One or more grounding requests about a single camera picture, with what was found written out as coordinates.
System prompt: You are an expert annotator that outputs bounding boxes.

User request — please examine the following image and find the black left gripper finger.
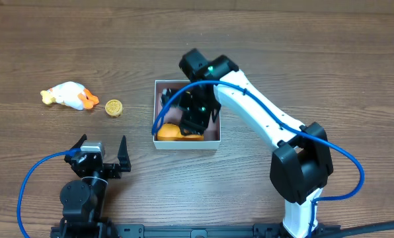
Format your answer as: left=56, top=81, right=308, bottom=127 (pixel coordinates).
left=72, top=134, right=87, bottom=149
left=118, top=136, right=132, bottom=172

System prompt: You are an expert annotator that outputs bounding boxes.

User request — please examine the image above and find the orange dinosaur toy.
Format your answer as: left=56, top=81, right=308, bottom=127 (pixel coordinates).
left=156, top=123, right=204, bottom=141

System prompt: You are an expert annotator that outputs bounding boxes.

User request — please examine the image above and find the yellow round wheel toy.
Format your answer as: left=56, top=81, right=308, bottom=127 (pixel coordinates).
left=104, top=99, right=123, bottom=117

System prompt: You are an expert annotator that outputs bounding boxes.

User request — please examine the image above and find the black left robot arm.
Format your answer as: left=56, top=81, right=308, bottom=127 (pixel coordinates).
left=59, top=134, right=132, bottom=223

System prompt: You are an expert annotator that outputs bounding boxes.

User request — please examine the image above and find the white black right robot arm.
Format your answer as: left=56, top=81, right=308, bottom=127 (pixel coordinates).
left=164, top=49, right=333, bottom=237

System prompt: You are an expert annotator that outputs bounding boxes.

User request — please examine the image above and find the white cardboard box pink inside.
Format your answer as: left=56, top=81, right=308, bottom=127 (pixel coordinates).
left=153, top=80, right=221, bottom=150

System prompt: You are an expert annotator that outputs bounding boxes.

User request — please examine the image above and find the white orange plush duck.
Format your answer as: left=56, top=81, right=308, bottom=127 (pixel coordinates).
left=40, top=81, right=99, bottom=110

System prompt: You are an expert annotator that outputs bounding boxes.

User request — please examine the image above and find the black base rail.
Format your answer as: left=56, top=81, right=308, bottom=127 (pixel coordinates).
left=50, top=223, right=342, bottom=238

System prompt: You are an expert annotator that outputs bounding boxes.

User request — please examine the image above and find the thick black cable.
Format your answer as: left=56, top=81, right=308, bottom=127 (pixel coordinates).
left=315, top=218, right=394, bottom=238

